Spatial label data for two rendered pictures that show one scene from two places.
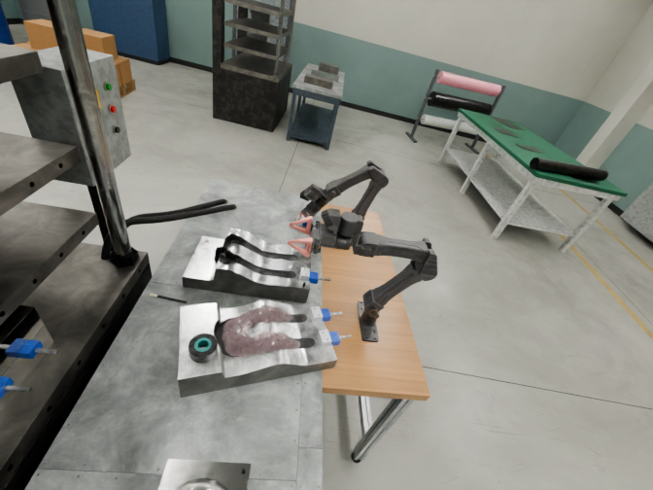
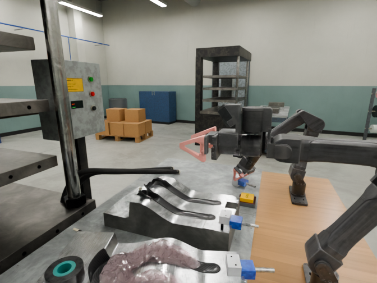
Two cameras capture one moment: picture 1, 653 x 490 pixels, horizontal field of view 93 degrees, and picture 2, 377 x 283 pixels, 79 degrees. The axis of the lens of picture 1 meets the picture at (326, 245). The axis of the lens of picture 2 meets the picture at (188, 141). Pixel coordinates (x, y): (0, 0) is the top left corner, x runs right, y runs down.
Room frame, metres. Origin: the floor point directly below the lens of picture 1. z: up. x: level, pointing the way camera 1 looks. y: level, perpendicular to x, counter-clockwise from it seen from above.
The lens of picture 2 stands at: (0.26, -0.20, 1.36)
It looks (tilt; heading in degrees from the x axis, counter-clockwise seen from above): 14 degrees down; 31
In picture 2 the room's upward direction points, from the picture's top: straight up
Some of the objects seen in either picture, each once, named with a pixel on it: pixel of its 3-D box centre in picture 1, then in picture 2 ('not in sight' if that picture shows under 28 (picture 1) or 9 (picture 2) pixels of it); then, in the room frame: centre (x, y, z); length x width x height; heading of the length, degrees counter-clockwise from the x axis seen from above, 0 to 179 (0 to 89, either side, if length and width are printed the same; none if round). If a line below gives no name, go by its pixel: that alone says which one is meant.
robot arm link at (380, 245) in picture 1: (395, 255); (339, 163); (0.87, -0.24, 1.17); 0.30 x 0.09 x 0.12; 102
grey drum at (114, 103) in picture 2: (45, 21); (118, 112); (5.64, 5.69, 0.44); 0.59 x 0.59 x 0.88
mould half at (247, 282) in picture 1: (253, 262); (174, 206); (0.96, 0.29, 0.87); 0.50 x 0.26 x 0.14; 101
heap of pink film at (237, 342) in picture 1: (261, 329); (150, 268); (0.63, 0.14, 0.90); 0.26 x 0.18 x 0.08; 118
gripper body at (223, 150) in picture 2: (324, 238); (227, 144); (0.82, 0.01, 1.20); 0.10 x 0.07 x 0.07; 12
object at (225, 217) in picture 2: (315, 277); (238, 222); (0.95, 0.01, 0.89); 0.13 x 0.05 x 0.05; 101
